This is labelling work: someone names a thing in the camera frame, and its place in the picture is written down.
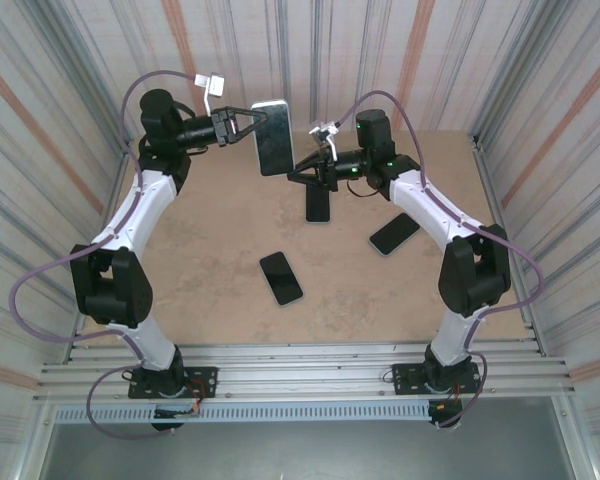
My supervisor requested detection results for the black smartphone magenta frame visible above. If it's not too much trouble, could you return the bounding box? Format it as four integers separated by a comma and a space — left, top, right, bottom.
305, 183, 331, 223

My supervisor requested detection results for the light blue phone case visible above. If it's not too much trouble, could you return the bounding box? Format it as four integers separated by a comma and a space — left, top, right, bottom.
251, 99, 297, 178
258, 250, 305, 307
368, 212, 422, 258
304, 182, 332, 225

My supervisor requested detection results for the black smartphone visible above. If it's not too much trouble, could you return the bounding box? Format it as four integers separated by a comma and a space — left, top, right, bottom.
370, 213, 420, 256
253, 102, 295, 176
259, 252, 303, 305

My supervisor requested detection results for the thin black right gripper wire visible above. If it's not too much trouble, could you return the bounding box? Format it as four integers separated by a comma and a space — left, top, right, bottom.
344, 177, 381, 199

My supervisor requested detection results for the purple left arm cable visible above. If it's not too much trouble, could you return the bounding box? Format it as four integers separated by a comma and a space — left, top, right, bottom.
8, 69, 201, 441

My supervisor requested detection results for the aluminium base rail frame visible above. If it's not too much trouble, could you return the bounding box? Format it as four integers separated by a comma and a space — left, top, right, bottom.
34, 341, 579, 403

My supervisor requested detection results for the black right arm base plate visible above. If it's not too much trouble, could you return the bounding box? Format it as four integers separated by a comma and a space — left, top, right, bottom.
390, 362, 481, 397

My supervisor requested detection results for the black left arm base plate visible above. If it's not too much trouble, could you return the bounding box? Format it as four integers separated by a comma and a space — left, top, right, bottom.
127, 366, 219, 400

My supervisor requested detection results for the perforated grey cable duct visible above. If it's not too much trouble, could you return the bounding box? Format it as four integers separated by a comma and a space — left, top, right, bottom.
53, 402, 434, 425

